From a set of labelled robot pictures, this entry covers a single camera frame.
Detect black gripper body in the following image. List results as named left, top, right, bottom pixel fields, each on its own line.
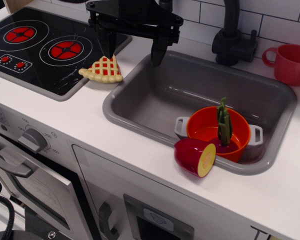
left=85, top=0, right=184, bottom=46

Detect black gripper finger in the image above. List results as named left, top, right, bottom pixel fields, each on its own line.
left=97, top=25, right=117, bottom=57
left=151, top=36, right=169, bottom=67

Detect purple toy beet green stalk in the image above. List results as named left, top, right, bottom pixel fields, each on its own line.
left=211, top=97, right=239, bottom=154

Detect grey plastic sink basin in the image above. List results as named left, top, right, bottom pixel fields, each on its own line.
left=102, top=51, right=297, bottom=175

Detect toy lattice pie slice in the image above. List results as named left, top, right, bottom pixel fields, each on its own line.
left=78, top=55, right=124, bottom=84

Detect black toy stovetop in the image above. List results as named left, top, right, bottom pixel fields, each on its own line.
left=0, top=6, right=133, bottom=102

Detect black toy faucet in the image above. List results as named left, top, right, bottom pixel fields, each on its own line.
left=212, top=0, right=258, bottom=66

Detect halved purple toy fruit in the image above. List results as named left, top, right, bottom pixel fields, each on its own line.
left=174, top=138, right=216, bottom=178

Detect grey oven knob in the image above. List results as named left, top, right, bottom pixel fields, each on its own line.
left=17, top=128, right=48, bottom=154

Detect red plastic mug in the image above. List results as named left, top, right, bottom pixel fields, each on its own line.
left=262, top=44, right=300, bottom=86

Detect white cabinet door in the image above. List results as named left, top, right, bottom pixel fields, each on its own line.
left=72, top=145, right=269, bottom=240

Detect toy oven door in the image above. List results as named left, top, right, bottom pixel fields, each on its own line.
left=0, top=136, right=93, bottom=240

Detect orange toy pot grey handles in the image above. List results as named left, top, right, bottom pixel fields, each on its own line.
left=174, top=105, right=264, bottom=163

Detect grey oven door handle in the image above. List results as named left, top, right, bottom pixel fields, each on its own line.
left=0, top=143, right=35, bottom=179

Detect grey cabinet door handle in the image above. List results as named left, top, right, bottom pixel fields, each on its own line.
left=98, top=202, right=120, bottom=240

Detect black braided cable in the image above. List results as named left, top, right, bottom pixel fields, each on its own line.
left=0, top=194, right=16, bottom=240

